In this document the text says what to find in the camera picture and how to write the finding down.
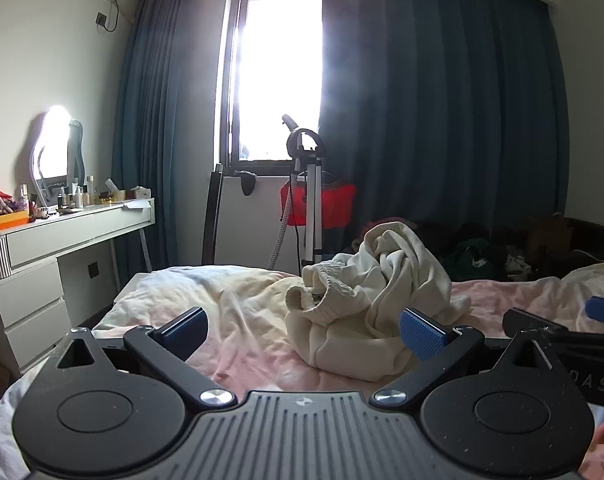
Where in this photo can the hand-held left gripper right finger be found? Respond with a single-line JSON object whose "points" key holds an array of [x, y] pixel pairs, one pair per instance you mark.
{"points": [[421, 337]]}

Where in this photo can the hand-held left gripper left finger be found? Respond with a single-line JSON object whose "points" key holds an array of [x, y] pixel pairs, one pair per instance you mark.
{"points": [[188, 334]]}

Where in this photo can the cream sweatpants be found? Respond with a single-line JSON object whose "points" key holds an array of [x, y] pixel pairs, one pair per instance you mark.
{"points": [[376, 300]]}

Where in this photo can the pink and white bed blanket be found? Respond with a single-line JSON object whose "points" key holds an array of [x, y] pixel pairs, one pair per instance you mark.
{"points": [[242, 320]]}

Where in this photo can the dark low seat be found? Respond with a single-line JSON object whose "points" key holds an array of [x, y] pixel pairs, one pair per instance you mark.
{"points": [[594, 240]]}

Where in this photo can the brown bag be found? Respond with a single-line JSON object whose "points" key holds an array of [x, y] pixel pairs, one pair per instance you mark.
{"points": [[549, 236]]}

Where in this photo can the green garment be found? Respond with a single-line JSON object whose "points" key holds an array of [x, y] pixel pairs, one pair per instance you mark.
{"points": [[469, 256]]}

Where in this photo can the black garment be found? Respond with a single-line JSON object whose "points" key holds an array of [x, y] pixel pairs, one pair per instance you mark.
{"points": [[434, 237]]}

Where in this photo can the white paper sheet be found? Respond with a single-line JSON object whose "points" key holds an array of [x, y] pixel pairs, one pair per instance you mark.
{"points": [[138, 204]]}

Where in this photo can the white tissue box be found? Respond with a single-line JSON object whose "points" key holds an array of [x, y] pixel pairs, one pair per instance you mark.
{"points": [[139, 193]]}

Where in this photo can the red bag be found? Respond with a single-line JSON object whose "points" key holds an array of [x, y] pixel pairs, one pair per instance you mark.
{"points": [[339, 205]]}

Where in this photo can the black steamer head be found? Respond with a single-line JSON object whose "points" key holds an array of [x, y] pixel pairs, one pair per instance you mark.
{"points": [[247, 182]]}

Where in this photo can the white vanity desk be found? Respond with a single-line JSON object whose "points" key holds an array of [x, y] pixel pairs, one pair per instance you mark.
{"points": [[37, 270]]}

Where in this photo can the row of cosmetic bottles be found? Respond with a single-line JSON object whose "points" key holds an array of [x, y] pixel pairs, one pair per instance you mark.
{"points": [[79, 195]]}

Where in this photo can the garment steamer on stand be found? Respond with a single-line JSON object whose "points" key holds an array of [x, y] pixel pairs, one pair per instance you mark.
{"points": [[309, 200]]}

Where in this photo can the narrow blue curtain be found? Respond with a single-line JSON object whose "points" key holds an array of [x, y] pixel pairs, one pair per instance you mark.
{"points": [[157, 135]]}

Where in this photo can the orange box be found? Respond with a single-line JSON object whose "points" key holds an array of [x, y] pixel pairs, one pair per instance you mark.
{"points": [[4, 221]]}

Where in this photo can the wide blue curtain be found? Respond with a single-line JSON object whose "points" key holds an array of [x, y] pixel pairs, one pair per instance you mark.
{"points": [[446, 110]]}

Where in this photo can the lit vanity mirror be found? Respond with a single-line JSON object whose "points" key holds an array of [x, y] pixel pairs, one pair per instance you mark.
{"points": [[54, 140]]}

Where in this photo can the dark framed window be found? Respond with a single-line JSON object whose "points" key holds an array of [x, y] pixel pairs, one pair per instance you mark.
{"points": [[277, 75]]}

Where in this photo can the black wall outlet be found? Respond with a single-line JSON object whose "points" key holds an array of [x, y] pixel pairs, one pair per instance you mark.
{"points": [[93, 271]]}

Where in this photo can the black wall plug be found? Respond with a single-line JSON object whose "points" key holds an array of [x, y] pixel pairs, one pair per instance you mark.
{"points": [[102, 19]]}

